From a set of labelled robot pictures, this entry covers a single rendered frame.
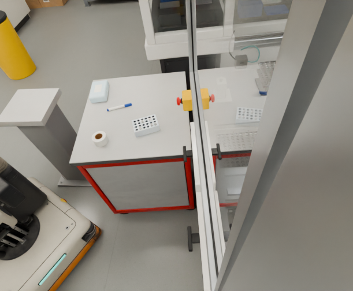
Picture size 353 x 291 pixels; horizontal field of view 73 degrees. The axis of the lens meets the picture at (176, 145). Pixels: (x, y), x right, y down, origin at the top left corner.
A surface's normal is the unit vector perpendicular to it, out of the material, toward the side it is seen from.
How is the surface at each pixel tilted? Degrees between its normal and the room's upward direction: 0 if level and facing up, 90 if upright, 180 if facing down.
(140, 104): 0
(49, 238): 0
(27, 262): 0
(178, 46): 90
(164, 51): 90
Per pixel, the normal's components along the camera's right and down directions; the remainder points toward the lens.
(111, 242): -0.09, -0.60
